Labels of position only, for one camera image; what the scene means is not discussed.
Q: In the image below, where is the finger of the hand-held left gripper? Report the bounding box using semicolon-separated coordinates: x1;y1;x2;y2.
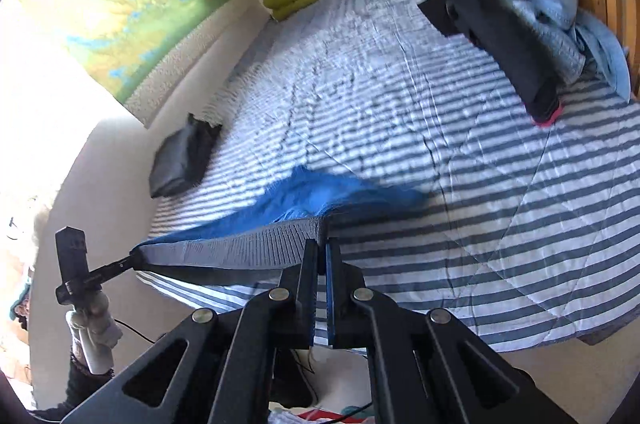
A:
100;251;147;283

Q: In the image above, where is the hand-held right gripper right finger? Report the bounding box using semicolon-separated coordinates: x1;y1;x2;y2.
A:
326;241;581;424

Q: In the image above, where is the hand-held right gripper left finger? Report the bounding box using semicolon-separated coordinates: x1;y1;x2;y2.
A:
60;239;319;424

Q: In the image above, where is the blue striped garment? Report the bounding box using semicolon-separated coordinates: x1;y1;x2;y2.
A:
131;164;431;272

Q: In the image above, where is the person's left forearm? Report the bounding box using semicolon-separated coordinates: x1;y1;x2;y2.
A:
30;351;118;422

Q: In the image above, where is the person's left hand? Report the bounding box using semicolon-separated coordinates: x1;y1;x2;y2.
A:
65;291;124;375

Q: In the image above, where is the black folded clothing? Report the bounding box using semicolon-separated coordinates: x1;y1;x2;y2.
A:
149;113;223;200

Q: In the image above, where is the blue white striped bed quilt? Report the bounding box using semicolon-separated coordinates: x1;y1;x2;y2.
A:
135;0;640;352

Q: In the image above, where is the pink cloth item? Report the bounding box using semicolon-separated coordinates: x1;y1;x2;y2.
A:
531;104;565;127

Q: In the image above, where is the black jacket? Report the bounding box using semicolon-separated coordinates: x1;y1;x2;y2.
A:
417;0;561;120

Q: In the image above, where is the black cable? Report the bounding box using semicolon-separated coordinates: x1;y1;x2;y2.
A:
114;318;166;345

